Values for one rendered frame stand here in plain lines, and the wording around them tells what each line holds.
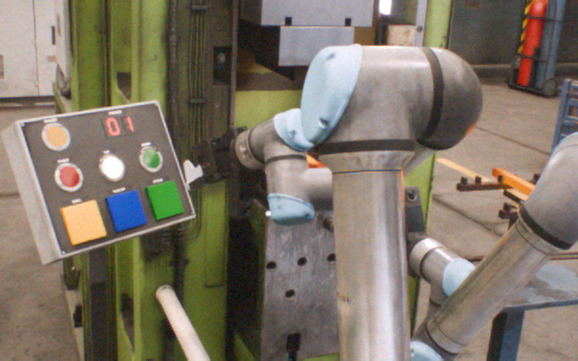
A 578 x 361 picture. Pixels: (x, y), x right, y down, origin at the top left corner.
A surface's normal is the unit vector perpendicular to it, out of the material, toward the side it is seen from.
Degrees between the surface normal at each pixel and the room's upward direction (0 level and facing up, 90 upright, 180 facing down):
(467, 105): 93
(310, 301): 90
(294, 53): 90
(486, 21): 89
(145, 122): 60
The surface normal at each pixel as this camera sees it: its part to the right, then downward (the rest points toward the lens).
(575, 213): -0.03, 0.16
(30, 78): 0.44, 0.30
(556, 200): -0.53, -0.25
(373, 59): 0.19, -0.61
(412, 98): 0.27, 0.21
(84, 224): 0.66, -0.26
